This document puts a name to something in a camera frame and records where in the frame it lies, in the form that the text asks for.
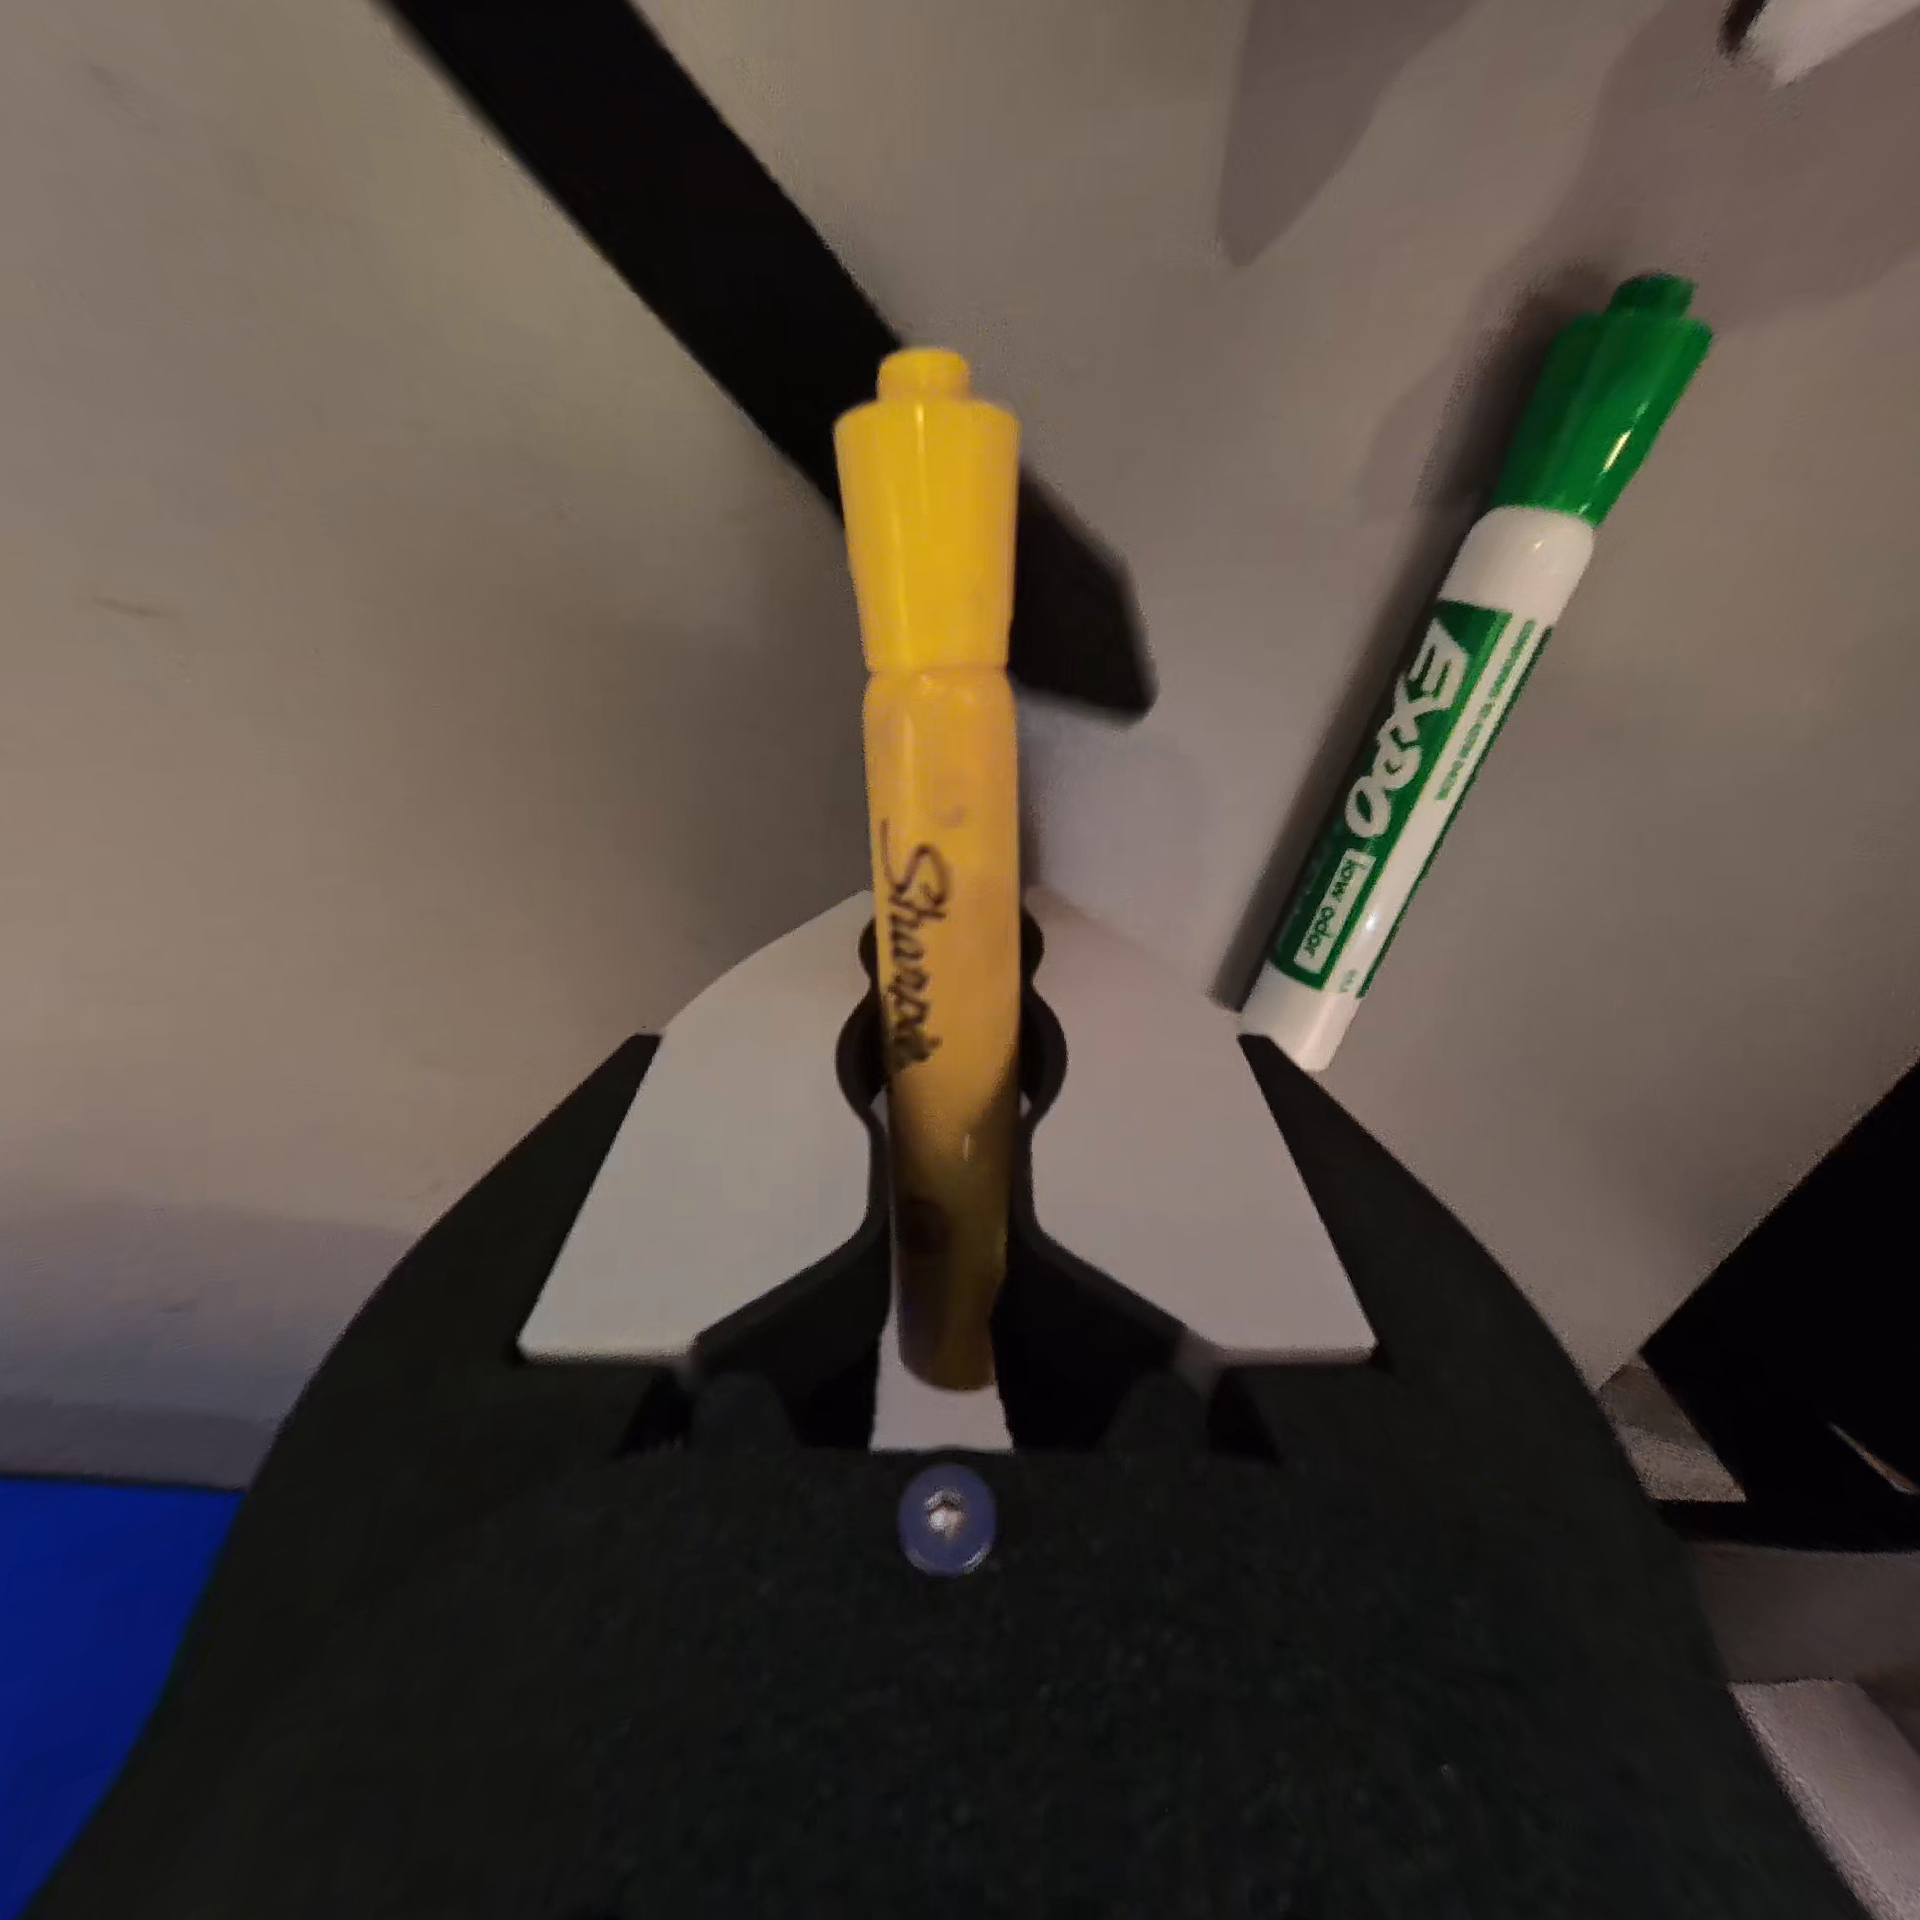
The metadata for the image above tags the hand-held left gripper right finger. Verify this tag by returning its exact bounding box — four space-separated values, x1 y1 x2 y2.
1000 884 1376 1368

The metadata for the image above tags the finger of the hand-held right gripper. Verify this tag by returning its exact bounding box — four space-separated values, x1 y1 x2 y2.
382 0 1161 714

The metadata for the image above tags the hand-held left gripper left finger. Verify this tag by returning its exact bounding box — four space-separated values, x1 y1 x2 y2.
516 884 904 1368

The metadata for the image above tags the green white dry-erase marker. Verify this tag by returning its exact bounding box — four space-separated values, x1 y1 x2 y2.
1235 273 1718 1073

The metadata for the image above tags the yellow highlighter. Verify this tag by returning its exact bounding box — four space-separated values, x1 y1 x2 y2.
833 348 1027 1392

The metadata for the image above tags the blue plastic bin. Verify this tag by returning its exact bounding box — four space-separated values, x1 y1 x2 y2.
0 1472 250 1920

